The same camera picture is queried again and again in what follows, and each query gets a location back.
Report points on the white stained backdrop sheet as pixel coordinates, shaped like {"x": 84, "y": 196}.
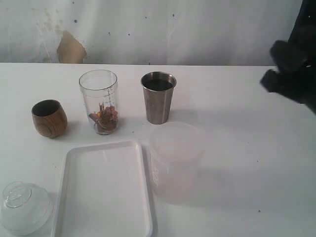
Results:
{"x": 152, "y": 32}

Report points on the brown scraps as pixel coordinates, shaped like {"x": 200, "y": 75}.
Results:
{"x": 105, "y": 120}

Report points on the clear plastic shaker cup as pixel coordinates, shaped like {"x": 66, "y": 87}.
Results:
{"x": 97, "y": 87}

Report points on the brown wooden cup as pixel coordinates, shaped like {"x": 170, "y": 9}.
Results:
{"x": 49, "y": 118}

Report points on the translucent plastic measuring tub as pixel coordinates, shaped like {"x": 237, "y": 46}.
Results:
{"x": 176, "y": 149}

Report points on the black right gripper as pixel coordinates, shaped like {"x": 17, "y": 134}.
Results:
{"x": 298, "y": 53}

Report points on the stainless steel cup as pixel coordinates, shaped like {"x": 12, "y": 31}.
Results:
{"x": 158, "y": 91}

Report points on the white plastic tray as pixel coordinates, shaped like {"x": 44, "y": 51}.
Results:
{"x": 103, "y": 193}

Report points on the clear shaker dome lid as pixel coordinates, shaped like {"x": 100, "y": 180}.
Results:
{"x": 24, "y": 208}

